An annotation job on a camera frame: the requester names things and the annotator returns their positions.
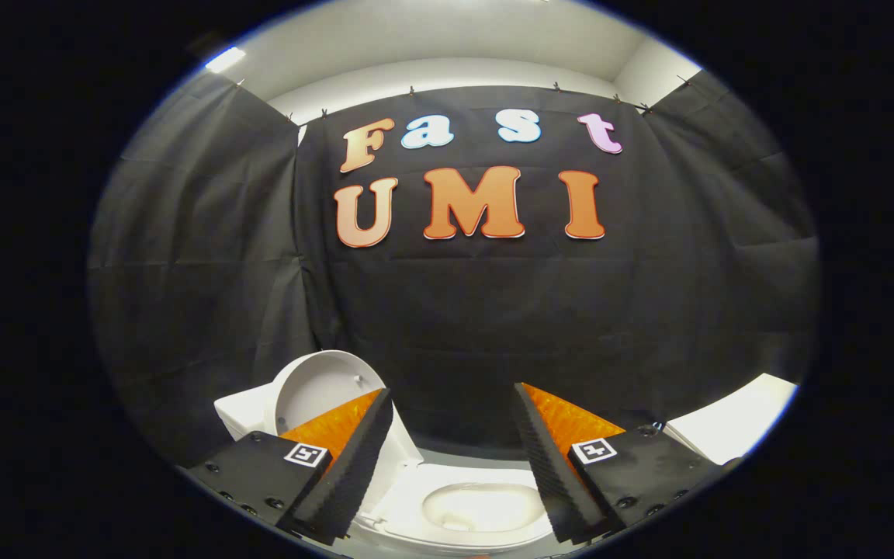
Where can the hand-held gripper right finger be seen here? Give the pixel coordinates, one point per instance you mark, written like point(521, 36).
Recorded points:
point(548, 466)

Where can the black backdrop cloth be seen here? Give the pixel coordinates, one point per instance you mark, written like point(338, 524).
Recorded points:
point(455, 310)

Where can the white toilet lid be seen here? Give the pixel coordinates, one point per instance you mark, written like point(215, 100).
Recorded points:
point(323, 388)

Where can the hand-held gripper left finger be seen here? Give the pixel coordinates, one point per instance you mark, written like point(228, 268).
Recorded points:
point(358, 458)

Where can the white toilet seat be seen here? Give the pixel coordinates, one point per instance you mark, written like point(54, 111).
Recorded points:
point(408, 489)

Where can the white drawer cabinet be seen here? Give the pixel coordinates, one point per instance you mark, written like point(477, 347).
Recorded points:
point(734, 423)

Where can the small ceiling light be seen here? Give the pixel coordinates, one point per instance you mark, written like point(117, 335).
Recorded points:
point(226, 59)

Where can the white ceramic toilet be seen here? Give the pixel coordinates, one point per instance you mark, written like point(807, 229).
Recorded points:
point(478, 506)

